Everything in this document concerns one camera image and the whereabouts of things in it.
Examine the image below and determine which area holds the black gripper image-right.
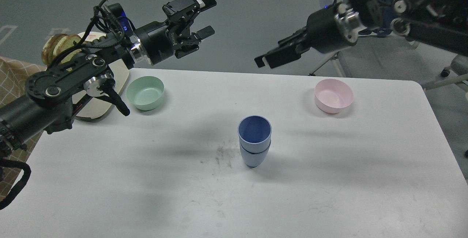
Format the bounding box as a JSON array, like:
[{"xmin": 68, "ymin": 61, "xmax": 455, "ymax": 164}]
[{"xmin": 254, "ymin": 4, "xmax": 358, "ymax": 69}]

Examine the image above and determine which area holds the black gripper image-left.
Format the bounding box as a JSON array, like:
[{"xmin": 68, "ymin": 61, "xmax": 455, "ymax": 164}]
[{"xmin": 135, "ymin": 0, "xmax": 217, "ymax": 65}]

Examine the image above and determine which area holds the mint green bowl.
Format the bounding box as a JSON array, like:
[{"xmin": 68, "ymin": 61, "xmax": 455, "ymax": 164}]
[{"xmin": 125, "ymin": 75, "xmax": 166, "ymax": 111}]

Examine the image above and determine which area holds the blue denim jacket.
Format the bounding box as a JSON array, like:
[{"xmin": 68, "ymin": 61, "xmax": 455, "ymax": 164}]
[{"xmin": 362, "ymin": 27, "xmax": 393, "ymax": 38}]

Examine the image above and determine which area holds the pink bowl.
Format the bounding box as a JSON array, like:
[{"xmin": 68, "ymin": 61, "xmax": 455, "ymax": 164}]
[{"xmin": 314, "ymin": 79, "xmax": 354, "ymax": 114}]

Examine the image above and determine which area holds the blue cup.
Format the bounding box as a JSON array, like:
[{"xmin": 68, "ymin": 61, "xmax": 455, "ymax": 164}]
[
  {"xmin": 237, "ymin": 115, "xmax": 272, "ymax": 154},
  {"xmin": 239, "ymin": 141, "xmax": 271, "ymax": 168}
]

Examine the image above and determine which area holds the cream white toaster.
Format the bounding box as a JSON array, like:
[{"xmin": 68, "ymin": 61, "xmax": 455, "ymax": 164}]
[{"xmin": 71, "ymin": 31, "xmax": 131, "ymax": 122}]

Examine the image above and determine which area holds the brown grid patterned cloth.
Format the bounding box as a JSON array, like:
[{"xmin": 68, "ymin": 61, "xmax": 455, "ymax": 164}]
[{"xmin": 0, "ymin": 57, "xmax": 46, "ymax": 200}]

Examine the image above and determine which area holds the grey office chair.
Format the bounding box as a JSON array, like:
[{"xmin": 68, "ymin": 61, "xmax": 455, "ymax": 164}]
[{"xmin": 309, "ymin": 35, "xmax": 444, "ymax": 84}]

